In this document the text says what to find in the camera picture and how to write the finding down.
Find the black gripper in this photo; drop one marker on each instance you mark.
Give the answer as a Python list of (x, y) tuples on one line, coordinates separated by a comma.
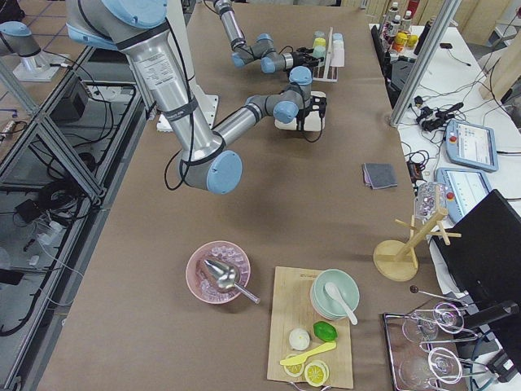
[(299, 57), (301, 121)]

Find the mint green cup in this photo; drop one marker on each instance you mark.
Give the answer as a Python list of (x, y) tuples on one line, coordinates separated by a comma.
[(319, 53)]

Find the cream rabbit tray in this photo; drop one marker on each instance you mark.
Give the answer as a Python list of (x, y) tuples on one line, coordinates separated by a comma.
[(313, 121)]

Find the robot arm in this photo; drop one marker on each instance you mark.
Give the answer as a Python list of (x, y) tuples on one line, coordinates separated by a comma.
[(140, 30), (263, 49)]

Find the yellow cup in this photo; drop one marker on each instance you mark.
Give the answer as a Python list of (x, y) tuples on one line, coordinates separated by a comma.
[(319, 41)]

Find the grey cup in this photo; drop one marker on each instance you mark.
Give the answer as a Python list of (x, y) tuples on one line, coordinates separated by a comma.
[(318, 34)]

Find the pink cup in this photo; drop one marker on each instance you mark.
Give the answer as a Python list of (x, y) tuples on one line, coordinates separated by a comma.
[(338, 57)]

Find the light blue cup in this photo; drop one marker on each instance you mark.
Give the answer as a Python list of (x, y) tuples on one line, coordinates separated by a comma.
[(338, 37)]

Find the folded grey cloth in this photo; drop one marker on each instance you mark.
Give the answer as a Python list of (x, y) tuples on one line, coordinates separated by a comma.
[(379, 176)]

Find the teach pendant tablet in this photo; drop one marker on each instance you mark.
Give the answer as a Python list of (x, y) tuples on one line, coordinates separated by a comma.
[(471, 145), (465, 188)]

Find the wooden mug tree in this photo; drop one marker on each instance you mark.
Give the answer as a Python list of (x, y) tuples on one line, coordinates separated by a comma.
[(397, 260)]

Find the white ceramic spoon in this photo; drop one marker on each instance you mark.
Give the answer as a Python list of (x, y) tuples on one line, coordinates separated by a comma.
[(342, 301)]

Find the metal ice scoop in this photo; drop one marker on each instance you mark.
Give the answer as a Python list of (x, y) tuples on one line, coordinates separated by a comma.
[(226, 277)]

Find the stacked mint bowls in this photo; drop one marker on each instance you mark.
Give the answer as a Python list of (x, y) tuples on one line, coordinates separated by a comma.
[(323, 304)]

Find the pink ice bowl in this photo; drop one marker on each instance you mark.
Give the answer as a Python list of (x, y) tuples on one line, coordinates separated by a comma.
[(206, 280)]

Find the green lime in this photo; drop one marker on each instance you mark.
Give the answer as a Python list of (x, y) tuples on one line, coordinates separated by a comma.
[(325, 331)]

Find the black monitor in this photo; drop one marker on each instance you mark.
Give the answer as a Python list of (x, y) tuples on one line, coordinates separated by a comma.
[(485, 260)]

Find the wooden cutting board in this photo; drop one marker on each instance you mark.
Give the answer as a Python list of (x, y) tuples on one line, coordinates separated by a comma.
[(292, 308)]

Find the yellow plastic knife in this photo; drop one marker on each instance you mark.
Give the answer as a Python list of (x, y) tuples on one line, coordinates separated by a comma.
[(301, 358)]

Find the lemon slice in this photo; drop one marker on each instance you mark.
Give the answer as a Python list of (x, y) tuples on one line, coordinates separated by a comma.
[(295, 370), (316, 373)]

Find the wine glass rack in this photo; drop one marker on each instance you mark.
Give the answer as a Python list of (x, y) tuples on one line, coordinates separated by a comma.
[(436, 345)]

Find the white wire cup rack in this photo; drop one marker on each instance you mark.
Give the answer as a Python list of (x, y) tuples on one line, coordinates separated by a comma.
[(327, 73)]

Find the aluminium frame post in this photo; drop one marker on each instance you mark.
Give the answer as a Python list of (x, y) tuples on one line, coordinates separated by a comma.
[(431, 42)]

